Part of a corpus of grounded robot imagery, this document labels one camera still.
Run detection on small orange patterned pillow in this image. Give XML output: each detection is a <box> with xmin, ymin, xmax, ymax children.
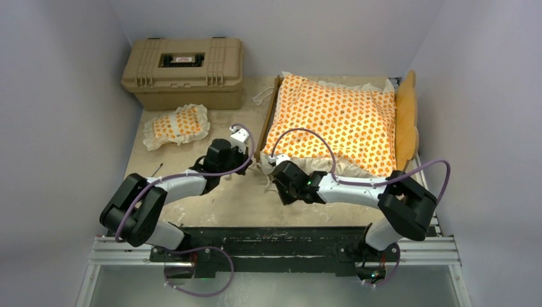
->
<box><xmin>143</xmin><ymin>104</ymin><xmax>211</xmax><ymax>151</ymax></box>

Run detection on yellow black screwdriver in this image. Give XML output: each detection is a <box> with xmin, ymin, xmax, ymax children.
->
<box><xmin>153</xmin><ymin>162</ymin><xmax>164</xmax><ymax>175</ymax></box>

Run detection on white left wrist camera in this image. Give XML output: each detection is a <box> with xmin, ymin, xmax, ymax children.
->
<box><xmin>229</xmin><ymin>125</ymin><xmax>249</xmax><ymax>154</ymax></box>

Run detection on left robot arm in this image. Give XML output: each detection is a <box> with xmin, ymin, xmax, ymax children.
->
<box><xmin>99</xmin><ymin>139</ymin><xmax>252</xmax><ymax>262</ymax></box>

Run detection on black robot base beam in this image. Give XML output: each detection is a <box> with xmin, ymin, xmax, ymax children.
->
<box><xmin>143</xmin><ymin>226</ymin><xmax>399</xmax><ymax>278</ymax></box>

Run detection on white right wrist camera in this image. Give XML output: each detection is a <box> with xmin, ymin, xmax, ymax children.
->
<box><xmin>268</xmin><ymin>154</ymin><xmax>291</xmax><ymax>167</ymax></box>

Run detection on wooden pet bed frame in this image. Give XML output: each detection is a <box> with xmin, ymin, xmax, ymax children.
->
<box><xmin>255</xmin><ymin>70</ymin><xmax>419</xmax><ymax>171</ymax></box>

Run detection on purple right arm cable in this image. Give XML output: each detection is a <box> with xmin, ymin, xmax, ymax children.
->
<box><xmin>270</xmin><ymin>127</ymin><xmax>451</xmax><ymax>288</ymax></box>

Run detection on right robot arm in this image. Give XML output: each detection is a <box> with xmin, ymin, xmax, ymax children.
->
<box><xmin>270</xmin><ymin>161</ymin><xmax>437</xmax><ymax>260</ymax></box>

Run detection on orange patterned white blanket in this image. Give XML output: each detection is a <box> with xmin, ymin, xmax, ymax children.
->
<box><xmin>259</xmin><ymin>72</ymin><xmax>408</xmax><ymax>178</ymax></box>

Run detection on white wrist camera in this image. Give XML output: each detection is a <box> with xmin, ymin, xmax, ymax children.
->
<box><xmin>268</xmin><ymin>154</ymin><xmax>291</xmax><ymax>167</ymax></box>
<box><xmin>229</xmin><ymin>125</ymin><xmax>249</xmax><ymax>154</ymax></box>

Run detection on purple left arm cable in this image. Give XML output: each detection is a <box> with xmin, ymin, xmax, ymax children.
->
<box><xmin>114</xmin><ymin>123</ymin><xmax>256</xmax><ymax>297</ymax></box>

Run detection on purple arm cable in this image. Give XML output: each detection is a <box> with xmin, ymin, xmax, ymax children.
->
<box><xmin>270</xmin><ymin>127</ymin><xmax>451</xmax><ymax>288</ymax></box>
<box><xmin>114</xmin><ymin>123</ymin><xmax>256</xmax><ymax>297</ymax></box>

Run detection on tan plastic tool case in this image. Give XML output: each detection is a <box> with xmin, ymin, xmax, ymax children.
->
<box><xmin>121</xmin><ymin>37</ymin><xmax>244</xmax><ymax>111</ymax></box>

